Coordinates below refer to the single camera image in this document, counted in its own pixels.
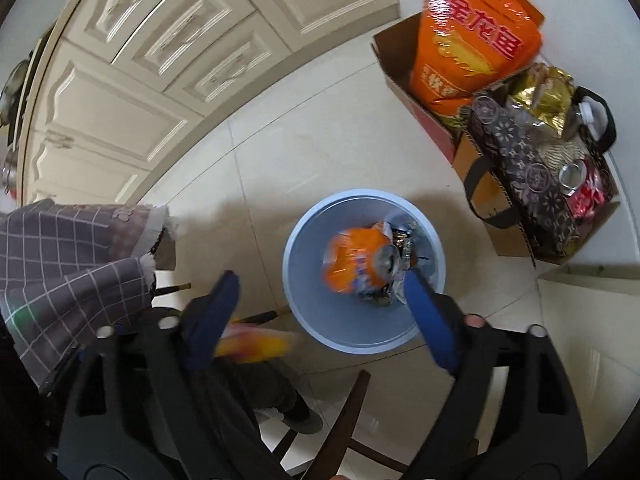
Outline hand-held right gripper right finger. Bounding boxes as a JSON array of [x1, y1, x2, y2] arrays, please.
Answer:
[[400, 267, 588, 480]]

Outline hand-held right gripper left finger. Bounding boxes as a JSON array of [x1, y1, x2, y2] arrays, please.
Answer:
[[57, 270, 281, 480]]

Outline yellow snack wrapper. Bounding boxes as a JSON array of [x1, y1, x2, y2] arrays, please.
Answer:
[[215, 322, 302, 367]]

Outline silver wrappers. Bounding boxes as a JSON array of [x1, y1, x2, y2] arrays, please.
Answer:
[[372, 219, 427, 307]]

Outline orange snack packet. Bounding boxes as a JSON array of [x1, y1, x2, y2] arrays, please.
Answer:
[[320, 226, 401, 297]]

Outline blue plastic bin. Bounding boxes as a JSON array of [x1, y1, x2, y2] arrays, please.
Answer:
[[282, 188, 447, 356]]

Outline person's leg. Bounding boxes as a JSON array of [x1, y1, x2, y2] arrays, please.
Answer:
[[200, 355, 306, 423]]

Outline brown cardboard box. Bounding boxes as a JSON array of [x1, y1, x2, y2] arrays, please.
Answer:
[[452, 130, 622, 267]]

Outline dark wooden chair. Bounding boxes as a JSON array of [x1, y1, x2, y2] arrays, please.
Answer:
[[272, 370, 408, 480]]

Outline person's shoe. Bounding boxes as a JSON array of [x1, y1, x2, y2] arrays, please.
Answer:
[[277, 397, 325, 436]]

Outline grey checked tablecloth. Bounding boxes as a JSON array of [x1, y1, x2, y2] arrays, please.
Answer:
[[0, 199, 179, 386]]

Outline dark patterned tote bag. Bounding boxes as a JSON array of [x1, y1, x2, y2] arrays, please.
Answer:
[[462, 86, 619, 261]]

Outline red packet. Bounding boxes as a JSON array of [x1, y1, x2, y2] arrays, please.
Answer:
[[569, 166, 607, 222]]

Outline steel cup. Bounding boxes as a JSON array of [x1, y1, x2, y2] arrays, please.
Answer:
[[557, 159, 590, 196]]

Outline cream kitchen base cabinets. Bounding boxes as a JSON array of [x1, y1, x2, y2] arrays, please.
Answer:
[[15, 0, 403, 207]]

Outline gold foil bag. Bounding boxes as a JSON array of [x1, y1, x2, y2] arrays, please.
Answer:
[[504, 65, 577, 142]]

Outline large orange rice bag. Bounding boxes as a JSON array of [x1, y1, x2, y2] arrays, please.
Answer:
[[409, 0, 545, 113]]

